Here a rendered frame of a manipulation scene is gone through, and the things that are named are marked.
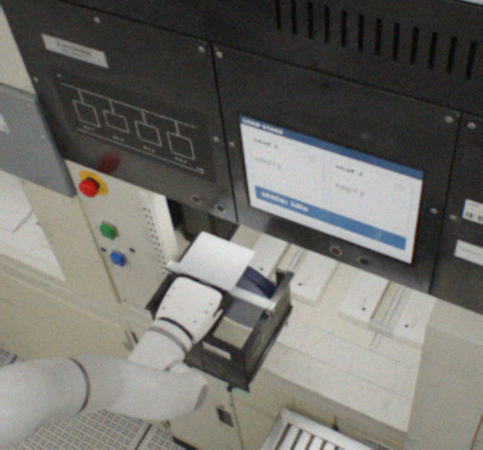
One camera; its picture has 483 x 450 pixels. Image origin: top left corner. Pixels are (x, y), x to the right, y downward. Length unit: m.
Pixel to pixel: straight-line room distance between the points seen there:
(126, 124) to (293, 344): 0.75
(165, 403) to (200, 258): 0.33
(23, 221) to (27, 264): 0.15
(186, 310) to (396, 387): 0.58
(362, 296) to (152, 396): 0.74
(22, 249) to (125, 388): 0.99
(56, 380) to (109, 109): 0.47
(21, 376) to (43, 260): 1.08
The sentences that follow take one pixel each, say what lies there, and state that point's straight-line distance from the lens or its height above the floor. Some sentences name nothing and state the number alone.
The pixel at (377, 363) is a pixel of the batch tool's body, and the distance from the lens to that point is 1.81.
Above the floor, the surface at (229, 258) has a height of 1.27.
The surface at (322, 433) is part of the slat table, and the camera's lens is 1.85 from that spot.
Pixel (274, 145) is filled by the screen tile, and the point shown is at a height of 1.64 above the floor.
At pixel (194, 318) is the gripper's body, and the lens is 1.41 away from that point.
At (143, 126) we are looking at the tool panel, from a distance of 1.29.
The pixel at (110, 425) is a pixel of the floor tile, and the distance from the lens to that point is 2.78.
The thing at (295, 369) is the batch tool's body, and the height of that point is 0.87.
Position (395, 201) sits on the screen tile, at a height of 1.60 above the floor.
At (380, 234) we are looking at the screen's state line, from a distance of 1.19.
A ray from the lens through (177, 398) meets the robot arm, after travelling 1.28.
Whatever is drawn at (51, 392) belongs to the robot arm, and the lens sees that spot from 1.07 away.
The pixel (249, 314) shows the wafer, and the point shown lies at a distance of 1.67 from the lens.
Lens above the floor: 2.46
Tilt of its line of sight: 50 degrees down
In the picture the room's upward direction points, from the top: 8 degrees counter-clockwise
